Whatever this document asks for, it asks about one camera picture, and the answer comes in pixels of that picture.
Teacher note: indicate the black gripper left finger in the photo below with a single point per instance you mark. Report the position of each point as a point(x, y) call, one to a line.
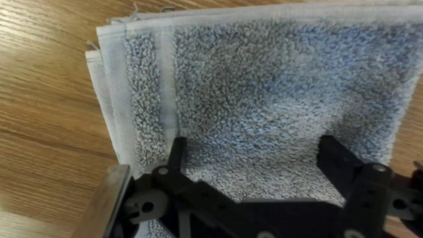
point(178, 153)

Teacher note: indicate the grey terry towel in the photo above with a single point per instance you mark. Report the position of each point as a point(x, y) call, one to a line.
point(265, 87)

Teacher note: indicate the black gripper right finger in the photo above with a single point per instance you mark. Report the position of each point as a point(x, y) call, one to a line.
point(338, 165)

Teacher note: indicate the shiny metal bracket plate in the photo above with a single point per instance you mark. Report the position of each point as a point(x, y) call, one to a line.
point(104, 202)

